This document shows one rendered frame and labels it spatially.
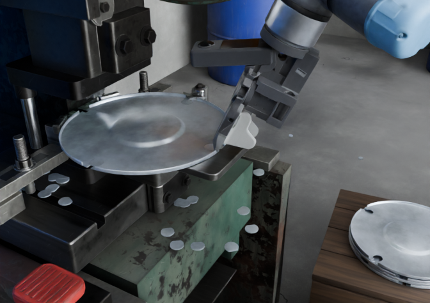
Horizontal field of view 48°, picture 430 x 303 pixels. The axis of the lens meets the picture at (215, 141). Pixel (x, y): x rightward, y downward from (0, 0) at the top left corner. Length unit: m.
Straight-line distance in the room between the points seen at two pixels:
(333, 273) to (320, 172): 1.06
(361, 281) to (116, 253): 0.62
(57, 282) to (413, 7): 0.49
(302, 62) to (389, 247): 0.69
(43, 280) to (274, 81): 0.39
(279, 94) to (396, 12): 0.20
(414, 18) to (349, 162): 1.79
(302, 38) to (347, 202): 0.85
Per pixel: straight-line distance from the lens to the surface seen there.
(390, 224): 1.32
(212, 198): 0.89
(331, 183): 2.13
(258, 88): 0.66
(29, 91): 0.86
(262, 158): 1.02
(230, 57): 0.67
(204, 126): 0.83
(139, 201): 0.83
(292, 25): 0.63
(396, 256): 1.24
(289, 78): 0.67
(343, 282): 1.18
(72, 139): 0.83
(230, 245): 0.78
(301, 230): 1.85
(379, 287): 1.19
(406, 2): 0.56
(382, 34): 0.56
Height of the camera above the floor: 1.16
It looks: 29 degrees down
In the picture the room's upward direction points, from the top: straight up
